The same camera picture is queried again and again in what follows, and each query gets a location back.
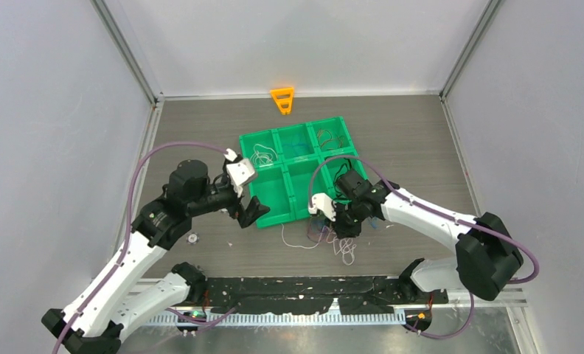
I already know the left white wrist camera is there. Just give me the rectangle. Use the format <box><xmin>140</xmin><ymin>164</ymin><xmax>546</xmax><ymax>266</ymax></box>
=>
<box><xmin>223</xmin><ymin>150</ymin><xmax>258</xmax><ymax>198</ymax></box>

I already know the white cable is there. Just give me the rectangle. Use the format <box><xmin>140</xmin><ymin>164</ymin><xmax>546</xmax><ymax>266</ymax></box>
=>
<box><xmin>250</xmin><ymin>142</ymin><xmax>277</xmax><ymax>167</ymax></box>

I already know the coloured cable bundle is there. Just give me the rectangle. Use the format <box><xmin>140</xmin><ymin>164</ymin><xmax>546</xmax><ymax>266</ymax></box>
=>
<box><xmin>279</xmin><ymin>217</ymin><xmax>386</xmax><ymax>267</ymax></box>

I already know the green plastic bin tray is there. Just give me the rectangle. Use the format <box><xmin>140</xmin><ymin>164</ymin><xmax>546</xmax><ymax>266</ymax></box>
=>
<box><xmin>239</xmin><ymin>117</ymin><xmax>367</xmax><ymax>229</ymax></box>

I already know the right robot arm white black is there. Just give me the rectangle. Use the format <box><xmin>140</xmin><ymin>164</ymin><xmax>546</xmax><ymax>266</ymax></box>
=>
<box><xmin>331</xmin><ymin>170</ymin><xmax>524</xmax><ymax>303</ymax></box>

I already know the perforated metal rail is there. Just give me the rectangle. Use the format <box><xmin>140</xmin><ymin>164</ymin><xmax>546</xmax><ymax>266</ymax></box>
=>
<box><xmin>141</xmin><ymin>307</ymin><xmax>407</xmax><ymax>327</ymax></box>

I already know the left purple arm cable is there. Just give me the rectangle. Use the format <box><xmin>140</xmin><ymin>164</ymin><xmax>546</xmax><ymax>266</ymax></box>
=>
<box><xmin>51</xmin><ymin>142</ymin><xmax>234</xmax><ymax>354</ymax></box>

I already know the blue cable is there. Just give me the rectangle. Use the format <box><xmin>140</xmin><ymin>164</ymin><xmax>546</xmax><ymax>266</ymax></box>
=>
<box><xmin>284</xmin><ymin>136</ymin><xmax>310</xmax><ymax>153</ymax></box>

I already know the orange triangular plastic piece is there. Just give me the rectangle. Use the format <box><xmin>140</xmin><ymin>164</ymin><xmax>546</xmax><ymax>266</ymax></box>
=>
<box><xmin>270</xmin><ymin>86</ymin><xmax>295</xmax><ymax>115</ymax></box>

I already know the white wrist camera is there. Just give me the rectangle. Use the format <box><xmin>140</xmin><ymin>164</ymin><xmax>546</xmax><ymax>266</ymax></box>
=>
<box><xmin>307</xmin><ymin>192</ymin><xmax>336</xmax><ymax>221</ymax></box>
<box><xmin>223</xmin><ymin>150</ymin><xmax>258</xmax><ymax>198</ymax></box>

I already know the black cable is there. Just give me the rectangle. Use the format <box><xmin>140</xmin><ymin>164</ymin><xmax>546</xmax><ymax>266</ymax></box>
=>
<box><xmin>328</xmin><ymin>155</ymin><xmax>359</xmax><ymax>201</ymax></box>

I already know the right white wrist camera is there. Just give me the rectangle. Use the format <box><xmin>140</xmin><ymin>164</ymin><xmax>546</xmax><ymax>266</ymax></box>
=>
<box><xmin>307</xmin><ymin>192</ymin><xmax>336</xmax><ymax>221</ymax></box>

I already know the red cable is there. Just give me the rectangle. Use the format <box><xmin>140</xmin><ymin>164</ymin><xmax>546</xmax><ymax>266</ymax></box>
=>
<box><xmin>317</xmin><ymin>128</ymin><xmax>347</xmax><ymax>151</ymax></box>

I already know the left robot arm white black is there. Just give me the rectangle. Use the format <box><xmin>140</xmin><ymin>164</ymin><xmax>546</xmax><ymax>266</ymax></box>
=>
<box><xmin>41</xmin><ymin>157</ymin><xmax>270</xmax><ymax>353</ymax></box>

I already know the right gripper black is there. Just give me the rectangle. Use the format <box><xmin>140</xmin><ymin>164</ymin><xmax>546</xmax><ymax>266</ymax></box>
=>
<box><xmin>324</xmin><ymin>198</ymin><xmax>366</xmax><ymax>240</ymax></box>

